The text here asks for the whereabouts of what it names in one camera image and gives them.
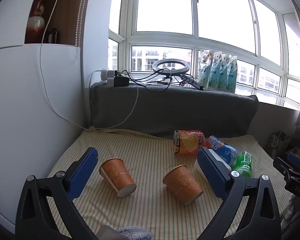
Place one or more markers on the white power adapter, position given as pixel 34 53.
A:
pixel 111 82

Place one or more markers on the white charger plug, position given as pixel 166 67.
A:
pixel 105 75

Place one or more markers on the paper bag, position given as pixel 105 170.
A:
pixel 280 142

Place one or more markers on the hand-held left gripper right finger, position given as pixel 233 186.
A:
pixel 213 173

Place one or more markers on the blue drink bottle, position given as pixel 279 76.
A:
pixel 221 148

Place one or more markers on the dark bottles in shelf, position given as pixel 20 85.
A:
pixel 52 36

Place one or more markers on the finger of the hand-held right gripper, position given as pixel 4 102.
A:
pixel 287 168
pixel 296 158

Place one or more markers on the black power adapter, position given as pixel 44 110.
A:
pixel 122 81

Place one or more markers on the orange paper cup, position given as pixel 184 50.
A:
pixel 183 183
pixel 117 175

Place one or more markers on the floral refill pouch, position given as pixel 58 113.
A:
pixel 215 73
pixel 232 77
pixel 205 72
pixel 223 76

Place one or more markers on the white window frame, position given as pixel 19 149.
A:
pixel 126 36

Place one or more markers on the grey knitted cloth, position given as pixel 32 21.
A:
pixel 135 233

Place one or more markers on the striped bed sheet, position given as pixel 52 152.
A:
pixel 150 160

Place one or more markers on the green drink bottle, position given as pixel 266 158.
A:
pixel 243 162

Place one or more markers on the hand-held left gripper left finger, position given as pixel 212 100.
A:
pixel 82 172

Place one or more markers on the white plastic container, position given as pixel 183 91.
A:
pixel 218 157

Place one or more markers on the grey blanket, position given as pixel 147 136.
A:
pixel 165 110

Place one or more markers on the white cabinet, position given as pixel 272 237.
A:
pixel 20 105

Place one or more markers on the red ceramic vase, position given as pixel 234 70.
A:
pixel 36 25

